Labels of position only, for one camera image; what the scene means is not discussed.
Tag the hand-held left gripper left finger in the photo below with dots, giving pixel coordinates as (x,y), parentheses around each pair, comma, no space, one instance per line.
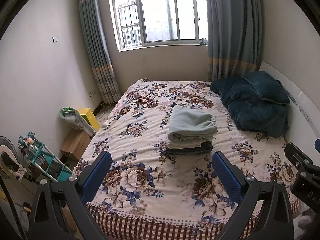
(96,177)

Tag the yellow mop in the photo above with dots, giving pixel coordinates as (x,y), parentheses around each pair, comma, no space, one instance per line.
(25,206)

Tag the standing fan with cloth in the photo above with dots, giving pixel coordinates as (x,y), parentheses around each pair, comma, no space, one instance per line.
(8,162)

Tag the grey-blue striped curtain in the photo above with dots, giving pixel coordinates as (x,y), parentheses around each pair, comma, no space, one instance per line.
(97,42)
(230,30)

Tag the floral checked bed blanket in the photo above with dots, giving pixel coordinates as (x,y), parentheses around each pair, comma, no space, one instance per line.
(140,135)

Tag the brown cardboard box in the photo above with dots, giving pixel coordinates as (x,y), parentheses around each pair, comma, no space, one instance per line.
(75,143)

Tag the yellow box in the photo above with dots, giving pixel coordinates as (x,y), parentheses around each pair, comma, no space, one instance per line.
(87,117)

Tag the light green pants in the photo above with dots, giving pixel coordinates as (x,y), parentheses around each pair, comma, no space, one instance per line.
(190,122)

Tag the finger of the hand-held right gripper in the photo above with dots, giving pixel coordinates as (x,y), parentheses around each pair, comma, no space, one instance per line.
(318,145)
(297,156)

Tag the folded white cloth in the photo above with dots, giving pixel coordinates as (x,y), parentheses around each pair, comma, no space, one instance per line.
(182,145)

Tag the small grey-green clump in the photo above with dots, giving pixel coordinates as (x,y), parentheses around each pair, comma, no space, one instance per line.
(203,42)

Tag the plastic bag with green pack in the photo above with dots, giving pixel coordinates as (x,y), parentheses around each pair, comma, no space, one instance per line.
(71,120)

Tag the dark teal duvet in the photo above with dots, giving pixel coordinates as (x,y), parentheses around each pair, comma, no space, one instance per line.
(247,112)

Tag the white bed headboard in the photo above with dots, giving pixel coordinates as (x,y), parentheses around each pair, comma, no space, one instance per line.
(300,100)

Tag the wall socket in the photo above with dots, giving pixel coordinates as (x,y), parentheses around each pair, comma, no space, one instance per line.
(92,93)

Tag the dark teal pillow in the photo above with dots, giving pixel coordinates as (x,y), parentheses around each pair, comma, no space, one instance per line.
(267,87)

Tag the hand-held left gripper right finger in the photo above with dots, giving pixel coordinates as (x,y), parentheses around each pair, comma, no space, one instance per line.
(226,177)

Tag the sliding window with bars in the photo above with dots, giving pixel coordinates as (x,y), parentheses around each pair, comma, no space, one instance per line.
(157,12)

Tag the folded dark grey cloth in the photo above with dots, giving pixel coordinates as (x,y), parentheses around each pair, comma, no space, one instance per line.
(207,147)

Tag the teal shelf rack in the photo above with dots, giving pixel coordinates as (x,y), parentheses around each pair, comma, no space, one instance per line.
(53,162)

